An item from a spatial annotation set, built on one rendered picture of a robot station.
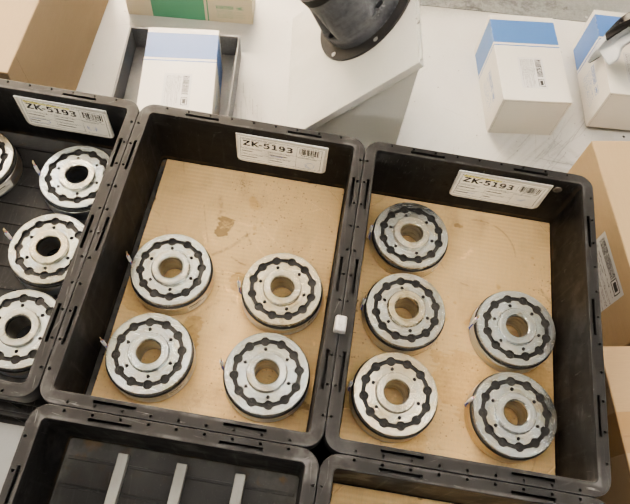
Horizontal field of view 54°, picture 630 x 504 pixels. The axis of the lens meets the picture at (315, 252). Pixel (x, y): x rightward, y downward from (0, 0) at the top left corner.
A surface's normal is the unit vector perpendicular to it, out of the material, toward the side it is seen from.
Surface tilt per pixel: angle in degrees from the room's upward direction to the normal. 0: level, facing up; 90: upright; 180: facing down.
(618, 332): 90
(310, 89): 47
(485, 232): 0
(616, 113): 90
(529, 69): 0
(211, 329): 0
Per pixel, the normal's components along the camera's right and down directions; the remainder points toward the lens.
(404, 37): -0.69, -0.35
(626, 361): 0.07, -0.45
